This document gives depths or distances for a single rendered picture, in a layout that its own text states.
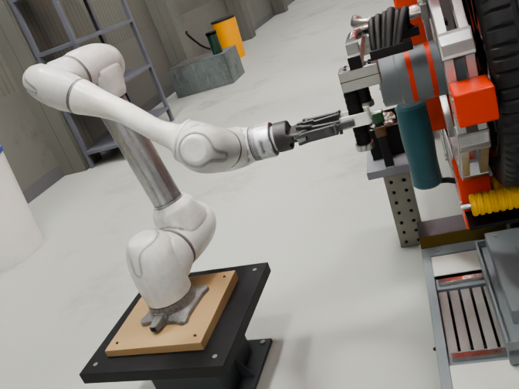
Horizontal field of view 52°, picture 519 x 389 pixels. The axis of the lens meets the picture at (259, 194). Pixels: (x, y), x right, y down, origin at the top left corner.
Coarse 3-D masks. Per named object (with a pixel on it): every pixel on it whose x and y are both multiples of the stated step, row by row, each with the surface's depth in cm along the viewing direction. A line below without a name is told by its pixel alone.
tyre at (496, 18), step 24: (480, 0) 102; (504, 0) 100; (480, 24) 107; (504, 24) 100; (504, 48) 101; (504, 72) 102; (504, 96) 104; (504, 120) 107; (504, 144) 111; (504, 168) 119
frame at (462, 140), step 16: (432, 0) 111; (432, 16) 110; (464, 16) 107; (448, 32) 107; (464, 32) 106; (448, 48) 107; (464, 48) 106; (448, 64) 108; (448, 80) 110; (448, 112) 154; (448, 128) 153; (464, 128) 114; (480, 128) 113; (464, 144) 115; (480, 144) 115; (464, 160) 122; (480, 160) 123; (464, 176) 132; (480, 176) 133
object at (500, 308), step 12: (480, 252) 179; (480, 264) 176; (492, 264) 172; (492, 276) 166; (492, 288) 162; (492, 300) 158; (504, 300) 155; (504, 312) 151; (504, 324) 147; (516, 324) 146; (504, 336) 140; (516, 336) 142; (516, 348) 138; (516, 360) 140
